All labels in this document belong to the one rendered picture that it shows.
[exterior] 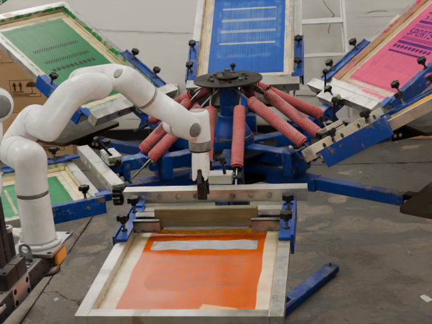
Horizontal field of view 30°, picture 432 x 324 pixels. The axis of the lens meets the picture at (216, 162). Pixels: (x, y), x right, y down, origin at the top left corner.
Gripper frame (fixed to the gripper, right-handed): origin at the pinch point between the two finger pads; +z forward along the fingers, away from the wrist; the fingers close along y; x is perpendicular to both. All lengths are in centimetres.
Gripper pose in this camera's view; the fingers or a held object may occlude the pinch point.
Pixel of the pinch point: (203, 191)
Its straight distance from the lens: 274.5
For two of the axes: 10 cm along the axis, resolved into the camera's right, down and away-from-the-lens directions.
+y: -1.2, 3.3, -9.4
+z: 0.6, 9.5, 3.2
